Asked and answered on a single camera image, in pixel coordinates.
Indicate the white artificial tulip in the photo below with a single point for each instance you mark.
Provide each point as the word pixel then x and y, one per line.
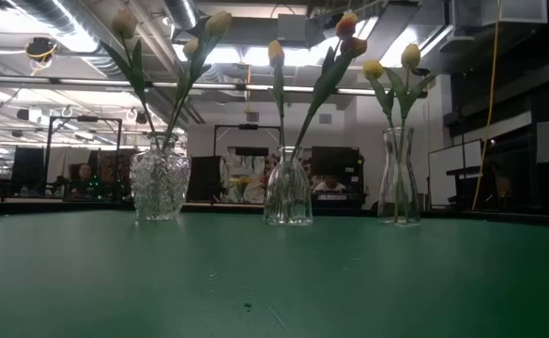
pixel 219 22
pixel 191 48
pixel 125 23

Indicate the black monitor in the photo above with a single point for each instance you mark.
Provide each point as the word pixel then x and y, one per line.
pixel 337 159
pixel 27 164
pixel 203 173

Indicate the orange yellow artificial tulip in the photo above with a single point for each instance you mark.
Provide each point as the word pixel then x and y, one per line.
pixel 355 46
pixel 276 52
pixel 346 26

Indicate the cut crystal glass vase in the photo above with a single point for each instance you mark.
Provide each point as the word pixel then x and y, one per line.
pixel 160 188

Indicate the grey ceiling box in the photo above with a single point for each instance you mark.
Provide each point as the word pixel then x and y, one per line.
pixel 293 30

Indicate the square wall vent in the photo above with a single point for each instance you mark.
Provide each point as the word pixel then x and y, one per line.
pixel 325 118
pixel 252 117

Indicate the silver ceiling duct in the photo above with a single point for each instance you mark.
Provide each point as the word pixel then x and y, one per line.
pixel 180 11

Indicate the tall slim glass vase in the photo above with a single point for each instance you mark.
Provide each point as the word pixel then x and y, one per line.
pixel 398 188

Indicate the small ribbed glass vase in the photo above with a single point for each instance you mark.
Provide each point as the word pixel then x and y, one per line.
pixel 288 197

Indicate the whiteboard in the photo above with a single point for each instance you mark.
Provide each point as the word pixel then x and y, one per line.
pixel 452 164

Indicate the green table mat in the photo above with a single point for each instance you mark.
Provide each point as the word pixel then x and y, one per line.
pixel 274 281

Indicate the black rig frame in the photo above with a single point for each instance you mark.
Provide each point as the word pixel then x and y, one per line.
pixel 248 126
pixel 86 118

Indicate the long ceiling light strip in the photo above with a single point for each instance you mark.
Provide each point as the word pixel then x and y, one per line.
pixel 236 87

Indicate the person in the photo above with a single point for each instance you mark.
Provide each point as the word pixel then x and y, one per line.
pixel 85 173
pixel 329 184

